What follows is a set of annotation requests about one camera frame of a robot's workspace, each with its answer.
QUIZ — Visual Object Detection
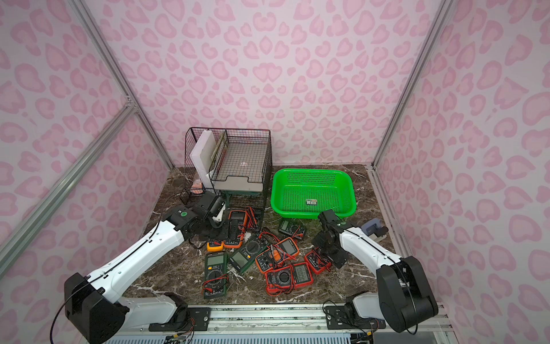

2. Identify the grey white device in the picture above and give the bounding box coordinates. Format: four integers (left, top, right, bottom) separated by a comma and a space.
361, 218, 388, 240

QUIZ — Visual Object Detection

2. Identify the orange multimeter near rack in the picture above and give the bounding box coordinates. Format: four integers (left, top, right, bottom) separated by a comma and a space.
223, 210, 249, 249

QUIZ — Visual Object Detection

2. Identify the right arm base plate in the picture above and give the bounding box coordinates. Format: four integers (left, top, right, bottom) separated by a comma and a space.
322, 304, 387, 331

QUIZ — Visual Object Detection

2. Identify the grey tray on rack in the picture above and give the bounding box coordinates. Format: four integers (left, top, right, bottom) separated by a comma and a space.
211, 143, 268, 193

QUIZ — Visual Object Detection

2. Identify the red multimeter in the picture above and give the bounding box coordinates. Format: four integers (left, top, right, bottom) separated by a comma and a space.
305, 248, 332, 275
265, 262, 314, 296

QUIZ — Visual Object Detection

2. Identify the black wire mesh rack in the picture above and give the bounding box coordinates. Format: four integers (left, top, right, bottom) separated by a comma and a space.
183, 127, 272, 211

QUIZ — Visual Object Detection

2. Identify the green multimeter centre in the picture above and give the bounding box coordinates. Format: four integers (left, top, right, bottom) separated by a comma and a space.
229, 235, 268, 275

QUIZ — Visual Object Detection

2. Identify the black multimeter by rack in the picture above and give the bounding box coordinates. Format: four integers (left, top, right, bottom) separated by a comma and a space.
245, 206, 262, 232

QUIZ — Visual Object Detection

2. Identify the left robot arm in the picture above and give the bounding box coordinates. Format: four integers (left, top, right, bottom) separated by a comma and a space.
58, 191, 226, 343

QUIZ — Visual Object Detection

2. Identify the aluminium front rail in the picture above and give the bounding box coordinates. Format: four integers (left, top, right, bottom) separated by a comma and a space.
109, 304, 458, 343

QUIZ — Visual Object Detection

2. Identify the small dark multimeter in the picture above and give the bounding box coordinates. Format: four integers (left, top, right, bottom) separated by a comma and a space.
277, 218, 307, 240

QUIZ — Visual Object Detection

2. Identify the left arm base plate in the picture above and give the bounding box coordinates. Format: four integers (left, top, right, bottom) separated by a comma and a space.
148, 307, 211, 333

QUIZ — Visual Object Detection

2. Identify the red multimeter front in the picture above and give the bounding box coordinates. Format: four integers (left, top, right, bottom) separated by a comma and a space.
265, 262, 314, 296

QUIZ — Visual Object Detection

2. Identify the yellow multimeter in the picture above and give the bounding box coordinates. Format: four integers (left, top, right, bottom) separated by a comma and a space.
207, 240, 223, 252

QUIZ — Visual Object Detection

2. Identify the green plastic basket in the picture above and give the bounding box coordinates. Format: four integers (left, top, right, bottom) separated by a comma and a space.
270, 169, 357, 219

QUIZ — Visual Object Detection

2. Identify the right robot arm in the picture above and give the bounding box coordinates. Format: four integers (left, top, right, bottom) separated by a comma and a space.
312, 210, 439, 334

